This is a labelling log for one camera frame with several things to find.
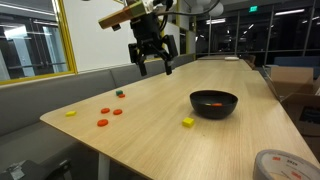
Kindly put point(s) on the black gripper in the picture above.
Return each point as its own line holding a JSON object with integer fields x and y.
{"x": 146, "y": 31}

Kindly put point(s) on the yellow cube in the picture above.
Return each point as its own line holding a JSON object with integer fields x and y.
{"x": 188, "y": 122}

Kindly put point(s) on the black bowl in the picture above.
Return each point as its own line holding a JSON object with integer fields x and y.
{"x": 213, "y": 111}

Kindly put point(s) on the green cube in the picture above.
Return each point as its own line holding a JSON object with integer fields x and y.
{"x": 119, "y": 92}

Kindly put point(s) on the white globe lamp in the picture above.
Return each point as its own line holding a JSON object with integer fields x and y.
{"x": 203, "y": 1}
{"x": 196, "y": 9}
{"x": 217, "y": 10}

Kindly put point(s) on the light wood table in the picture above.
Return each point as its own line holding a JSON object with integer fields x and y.
{"x": 216, "y": 65}

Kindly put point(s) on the ceiling light strip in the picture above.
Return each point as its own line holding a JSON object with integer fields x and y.
{"x": 289, "y": 12}
{"x": 215, "y": 21}

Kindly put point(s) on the white plate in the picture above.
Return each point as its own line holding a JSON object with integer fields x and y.
{"x": 231, "y": 58}

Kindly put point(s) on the flat yellow block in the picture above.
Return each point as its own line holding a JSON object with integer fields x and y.
{"x": 70, "y": 113}

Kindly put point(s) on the green exit sign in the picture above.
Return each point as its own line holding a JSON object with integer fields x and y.
{"x": 253, "y": 9}

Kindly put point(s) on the white table leg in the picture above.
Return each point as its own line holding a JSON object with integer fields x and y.
{"x": 103, "y": 166}

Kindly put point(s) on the grey bench sofa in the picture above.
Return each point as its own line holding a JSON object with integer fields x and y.
{"x": 33, "y": 100}

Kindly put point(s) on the open cardboard box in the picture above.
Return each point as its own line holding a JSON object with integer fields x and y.
{"x": 290, "y": 80}
{"x": 293, "y": 110}

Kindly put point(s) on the blue sofa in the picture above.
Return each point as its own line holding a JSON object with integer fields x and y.
{"x": 296, "y": 61}

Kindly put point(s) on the grey tape roll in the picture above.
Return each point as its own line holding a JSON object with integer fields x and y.
{"x": 263, "y": 166}

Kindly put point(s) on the black item in box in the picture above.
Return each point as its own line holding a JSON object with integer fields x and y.
{"x": 311, "y": 115}

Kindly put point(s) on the black equipment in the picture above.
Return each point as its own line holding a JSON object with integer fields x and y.
{"x": 30, "y": 171}

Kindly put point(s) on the wooden mount plate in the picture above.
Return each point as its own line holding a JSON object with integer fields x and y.
{"x": 121, "y": 16}

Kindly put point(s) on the yellow window frame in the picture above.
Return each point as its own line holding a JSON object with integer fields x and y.
{"x": 70, "y": 63}

